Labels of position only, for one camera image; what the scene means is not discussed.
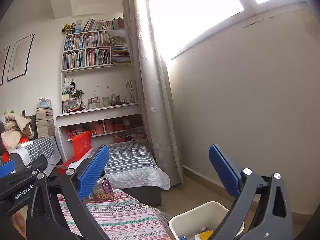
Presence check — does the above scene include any grey flowered curtain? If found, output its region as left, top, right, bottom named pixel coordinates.
left=122, top=0, right=184, bottom=187

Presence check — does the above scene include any clear desk organiser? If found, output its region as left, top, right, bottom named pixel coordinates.
left=62, top=94, right=83, bottom=113

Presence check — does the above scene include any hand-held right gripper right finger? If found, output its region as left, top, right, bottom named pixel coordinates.
left=209, top=144, right=294, bottom=240

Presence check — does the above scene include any stack of colourful notebooks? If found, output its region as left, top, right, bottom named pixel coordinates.
left=111, top=46, right=132, bottom=64

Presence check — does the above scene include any red plastic basket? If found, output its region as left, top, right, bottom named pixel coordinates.
left=59, top=131, right=92, bottom=176

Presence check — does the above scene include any framed wall picture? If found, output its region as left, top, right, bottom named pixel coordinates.
left=0, top=46, right=10, bottom=85
left=7, top=34, right=35, bottom=82

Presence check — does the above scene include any white shelf unit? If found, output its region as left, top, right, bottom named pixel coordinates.
left=55, top=29, right=148, bottom=163

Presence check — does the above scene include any pen holder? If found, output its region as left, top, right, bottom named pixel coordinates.
left=88, top=96, right=101, bottom=109

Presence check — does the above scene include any dark sofa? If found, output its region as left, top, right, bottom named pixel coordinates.
left=0, top=115, right=63, bottom=178

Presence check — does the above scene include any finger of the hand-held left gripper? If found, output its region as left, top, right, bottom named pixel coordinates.
left=0, top=160, right=16, bottom=178
left=0, top=154, right=48, bottom=184

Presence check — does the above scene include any upright bundle of papers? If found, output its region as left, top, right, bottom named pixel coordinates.
left=126, top=79, right=138, bottom=103

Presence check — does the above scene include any sunflower decoration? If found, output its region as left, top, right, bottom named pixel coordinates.
left=62, top=23, right=76, bottom=34

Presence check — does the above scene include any pile of toys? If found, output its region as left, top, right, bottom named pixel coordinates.
left=112, top=133, right=148, bottom=143

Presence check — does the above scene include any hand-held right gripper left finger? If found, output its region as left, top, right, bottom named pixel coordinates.
left=26, top=144, right=110, bottom=240

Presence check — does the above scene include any dark bed base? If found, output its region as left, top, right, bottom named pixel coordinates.
left=114, top=182, right=163, bottom=207

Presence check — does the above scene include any clear jar with purple label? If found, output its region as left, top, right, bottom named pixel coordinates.
left=94, top=171, right=115, bottom=202

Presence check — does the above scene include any beige plush toy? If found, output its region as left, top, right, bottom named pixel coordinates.
left=0, top=109, right=34, bottom=153

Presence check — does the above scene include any window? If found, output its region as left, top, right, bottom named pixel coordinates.
left=147, top=0, right=302, bottom=60

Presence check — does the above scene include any row of books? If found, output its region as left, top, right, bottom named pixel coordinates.
left=64, top=31, right=127, bottom=52
left=81, top=17, right=125, bottom=33
left=62, top=46, right=112, bottom=70

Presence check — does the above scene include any grey striped sofa cover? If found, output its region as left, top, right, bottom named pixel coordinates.
left=9, top=136, right=61, bottom=170

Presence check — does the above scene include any light blue tissue box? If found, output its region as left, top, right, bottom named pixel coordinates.
left=38, top=97, right=52, bottom=108

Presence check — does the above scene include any red plush toy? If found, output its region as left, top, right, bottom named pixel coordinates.
left=0, top=136, right=34, bottom=163

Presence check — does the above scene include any tall stack of books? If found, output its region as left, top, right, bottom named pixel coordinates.
left=35, top=107, right=56, bottom=138

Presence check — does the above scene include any white waste bin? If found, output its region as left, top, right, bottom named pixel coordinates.
left=169, top=201, right=245, bottom=240

